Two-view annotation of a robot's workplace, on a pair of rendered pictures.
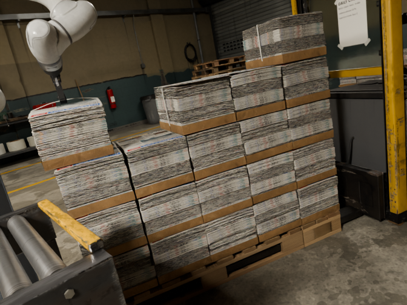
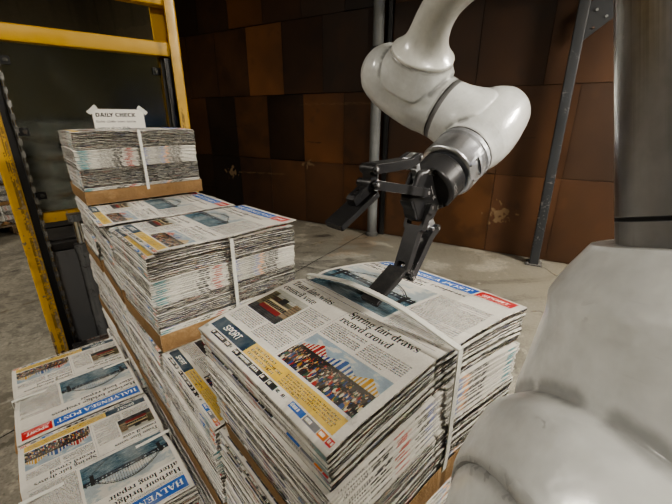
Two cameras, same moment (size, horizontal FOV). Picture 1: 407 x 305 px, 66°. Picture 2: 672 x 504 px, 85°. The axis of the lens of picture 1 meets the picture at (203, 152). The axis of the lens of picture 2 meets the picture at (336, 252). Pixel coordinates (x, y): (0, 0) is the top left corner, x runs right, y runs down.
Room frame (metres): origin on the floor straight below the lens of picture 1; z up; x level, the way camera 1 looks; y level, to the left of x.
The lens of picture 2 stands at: (1.69, 0.99, 1.32)
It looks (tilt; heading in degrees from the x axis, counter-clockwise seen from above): 20 degrees down; 249
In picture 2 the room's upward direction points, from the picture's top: straight up
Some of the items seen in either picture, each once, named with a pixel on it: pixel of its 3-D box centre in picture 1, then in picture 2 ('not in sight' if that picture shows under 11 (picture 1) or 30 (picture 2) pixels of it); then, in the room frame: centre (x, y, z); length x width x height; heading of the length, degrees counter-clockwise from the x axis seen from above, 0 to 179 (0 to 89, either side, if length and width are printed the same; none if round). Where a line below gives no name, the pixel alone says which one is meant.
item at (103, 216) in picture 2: (235, 72); (159, 207); (1.79, -0.26, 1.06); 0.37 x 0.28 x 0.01; 19
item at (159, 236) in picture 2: (189, 81); (208, 224); (1.66, 0.00, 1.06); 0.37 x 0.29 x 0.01; 21
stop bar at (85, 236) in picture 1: (65, 219); not in sight; (0.75, 0.37, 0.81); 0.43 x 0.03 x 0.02; 38
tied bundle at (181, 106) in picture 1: (192, 104); (208, 267); (1.67, 0.01, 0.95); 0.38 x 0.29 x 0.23; 21
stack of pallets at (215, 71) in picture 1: (223, 85); not in sight; (8.36, -0.83, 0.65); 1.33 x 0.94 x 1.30; 132
